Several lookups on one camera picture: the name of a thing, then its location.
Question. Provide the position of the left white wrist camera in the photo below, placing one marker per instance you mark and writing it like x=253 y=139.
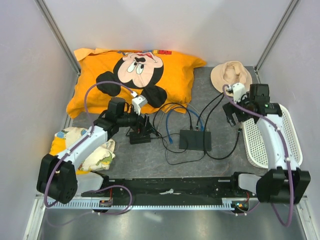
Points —
x=139 y=101

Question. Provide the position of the white perforated plastic basket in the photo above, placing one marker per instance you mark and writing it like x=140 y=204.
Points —
x=254 y=145

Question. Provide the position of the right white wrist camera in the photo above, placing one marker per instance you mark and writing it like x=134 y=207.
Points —
x=238 y=90

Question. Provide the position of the orange Mickey Mouse pillow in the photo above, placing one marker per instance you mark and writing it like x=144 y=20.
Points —
x=161 y=76

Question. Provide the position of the small black power adapter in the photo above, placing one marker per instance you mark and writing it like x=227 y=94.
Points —
x=136 y=138

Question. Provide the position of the black network switch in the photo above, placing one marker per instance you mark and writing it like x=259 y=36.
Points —
x=195 y=140

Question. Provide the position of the grey slotted cable duct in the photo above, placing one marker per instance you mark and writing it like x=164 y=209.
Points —
x=103 y=204

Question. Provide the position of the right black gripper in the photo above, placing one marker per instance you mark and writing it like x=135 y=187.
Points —
x=230 y=109

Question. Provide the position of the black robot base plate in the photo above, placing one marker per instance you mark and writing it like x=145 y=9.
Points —
x=177 y=190

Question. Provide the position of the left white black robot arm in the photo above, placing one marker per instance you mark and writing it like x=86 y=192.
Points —
x=57 y=177

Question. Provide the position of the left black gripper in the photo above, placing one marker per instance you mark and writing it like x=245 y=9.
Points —
x=143 y=126

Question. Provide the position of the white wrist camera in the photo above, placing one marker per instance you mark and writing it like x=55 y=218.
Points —
x=238 y=90
x=139 y=101

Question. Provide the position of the patterned cream yellow cloth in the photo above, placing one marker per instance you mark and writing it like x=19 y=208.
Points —
x=99 y=160

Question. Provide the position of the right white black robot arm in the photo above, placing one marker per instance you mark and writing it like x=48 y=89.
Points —
x=284 y=182

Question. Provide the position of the beige bucket hat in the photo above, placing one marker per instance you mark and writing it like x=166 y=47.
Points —
x=229 y=73

